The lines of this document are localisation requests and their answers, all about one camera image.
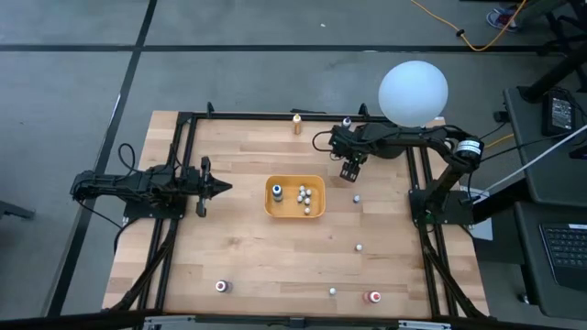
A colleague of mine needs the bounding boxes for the dark grey desk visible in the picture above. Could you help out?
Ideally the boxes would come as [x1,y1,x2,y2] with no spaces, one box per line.
[503,85,587,207]
[513,200,587,322]

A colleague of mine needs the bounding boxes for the black gantry bar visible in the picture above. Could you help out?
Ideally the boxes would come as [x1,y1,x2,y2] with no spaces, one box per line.
[0,309,587,330]

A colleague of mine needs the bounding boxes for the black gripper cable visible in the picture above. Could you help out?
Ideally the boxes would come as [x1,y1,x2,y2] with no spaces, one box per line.
[312,129,334,160]

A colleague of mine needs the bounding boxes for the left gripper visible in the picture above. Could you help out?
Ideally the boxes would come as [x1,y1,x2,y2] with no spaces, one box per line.
[185,156,233,218]

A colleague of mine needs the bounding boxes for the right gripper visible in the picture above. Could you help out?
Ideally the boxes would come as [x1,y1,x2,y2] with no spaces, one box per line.
[327,123,371,183]

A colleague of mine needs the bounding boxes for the black stand legs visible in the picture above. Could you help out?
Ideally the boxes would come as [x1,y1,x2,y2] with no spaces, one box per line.
[517,0,587,105]

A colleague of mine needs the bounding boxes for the dark grey furniture leg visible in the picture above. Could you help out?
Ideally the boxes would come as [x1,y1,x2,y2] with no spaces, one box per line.
[0,198,37,222]

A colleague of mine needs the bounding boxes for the large white sphere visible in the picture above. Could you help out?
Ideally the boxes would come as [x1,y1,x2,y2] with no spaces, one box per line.
[377,60,449,128]

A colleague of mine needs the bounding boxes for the yellow extension cord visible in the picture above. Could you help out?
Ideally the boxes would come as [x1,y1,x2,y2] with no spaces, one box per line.
[409,0,529,52]

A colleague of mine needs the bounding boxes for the black aluminium table frame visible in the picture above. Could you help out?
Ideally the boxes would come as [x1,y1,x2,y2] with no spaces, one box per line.
[107,101,490,322]

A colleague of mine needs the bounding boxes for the black device with label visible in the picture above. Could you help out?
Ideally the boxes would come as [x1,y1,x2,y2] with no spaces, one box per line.
[542,90,577,137]

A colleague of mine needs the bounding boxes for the yellow plastic bin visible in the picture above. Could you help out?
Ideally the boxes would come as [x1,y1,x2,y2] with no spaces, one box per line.
[264,174,327,220]

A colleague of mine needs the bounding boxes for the white rod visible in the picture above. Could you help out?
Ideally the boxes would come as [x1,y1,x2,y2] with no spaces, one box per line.
[474,122,587,199]

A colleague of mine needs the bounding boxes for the person's shoe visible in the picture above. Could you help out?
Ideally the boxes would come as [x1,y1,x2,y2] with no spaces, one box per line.
[485,5,520,32]

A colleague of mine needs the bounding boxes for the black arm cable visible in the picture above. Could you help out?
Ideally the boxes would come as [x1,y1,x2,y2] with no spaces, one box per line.
[116,142,138,174]
[72,196,127,256]

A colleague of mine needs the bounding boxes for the laptop keyboard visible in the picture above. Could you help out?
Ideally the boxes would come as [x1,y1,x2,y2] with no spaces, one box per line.
[538,222,587,292]

